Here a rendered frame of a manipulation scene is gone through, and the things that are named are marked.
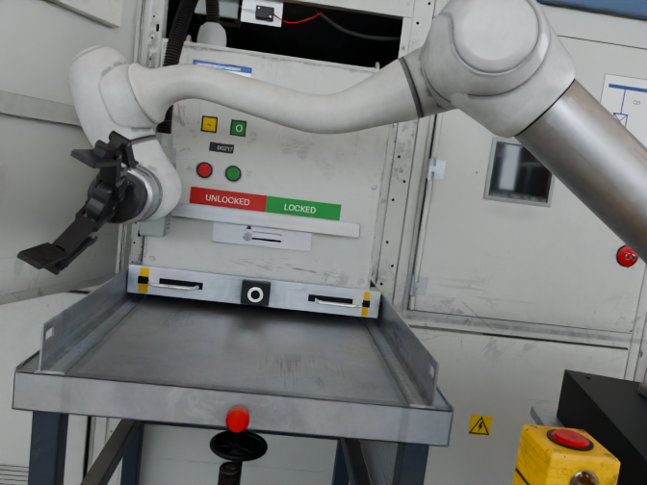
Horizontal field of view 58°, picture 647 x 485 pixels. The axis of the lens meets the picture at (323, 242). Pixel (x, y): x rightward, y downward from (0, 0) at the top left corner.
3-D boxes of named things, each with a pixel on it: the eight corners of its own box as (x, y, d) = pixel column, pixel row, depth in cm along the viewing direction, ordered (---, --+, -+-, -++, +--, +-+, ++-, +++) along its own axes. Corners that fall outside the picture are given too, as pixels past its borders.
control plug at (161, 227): (164, 238, 112) (171, 146, 110) (138, 235, 112) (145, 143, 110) (170, 233, 120) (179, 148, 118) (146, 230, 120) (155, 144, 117)
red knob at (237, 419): (247, 436, 79) (249, 414, 78) (223, 434, 78) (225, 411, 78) (249, 421, 83) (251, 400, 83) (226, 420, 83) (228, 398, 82)
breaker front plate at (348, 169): (367, 296, 127) (398, 74, 121) (142, 272, 123) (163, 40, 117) (366, 295, 128) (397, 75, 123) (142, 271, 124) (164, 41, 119)
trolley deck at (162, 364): (449, 446, 86) (454, 408, 85) (11, 409, 80) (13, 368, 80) (375, 324, 153) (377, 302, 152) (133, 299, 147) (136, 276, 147)
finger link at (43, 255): (47, 242, 74) (44, 246, 74) (18, 251, 67) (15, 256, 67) (68, 253, 74) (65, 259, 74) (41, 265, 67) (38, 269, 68)
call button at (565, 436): (594, 458, 65) (596, 445, 64) (559, 455, 64) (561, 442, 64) (576, 442, 68) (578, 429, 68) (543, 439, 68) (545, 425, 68)
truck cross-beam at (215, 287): (377, 319, 128) (381, 292, 127) (126, 292, 123) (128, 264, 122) (374, 313, 133) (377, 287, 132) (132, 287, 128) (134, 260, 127)
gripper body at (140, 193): (86, 207, 88) (58, 214, 79) (112, 158, 87) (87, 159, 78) (130, 232, 88) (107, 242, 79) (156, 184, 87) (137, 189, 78)
